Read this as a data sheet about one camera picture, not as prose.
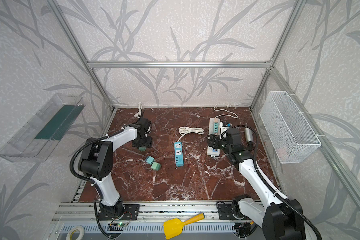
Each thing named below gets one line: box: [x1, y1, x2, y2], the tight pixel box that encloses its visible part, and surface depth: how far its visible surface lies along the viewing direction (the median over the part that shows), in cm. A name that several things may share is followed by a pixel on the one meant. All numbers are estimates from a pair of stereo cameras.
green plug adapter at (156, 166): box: [151, 161, 161, 171], surface depth 89 cm
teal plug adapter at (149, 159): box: [145, 155, 155, 165], surface depth 93 cm
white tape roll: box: [66, 225, 85, 240], surface depth 70 cm
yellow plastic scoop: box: [163, 212, 205, 240], surface depth 72 cm
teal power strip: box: [174, 141, 184, 167], surface depth 93 cm
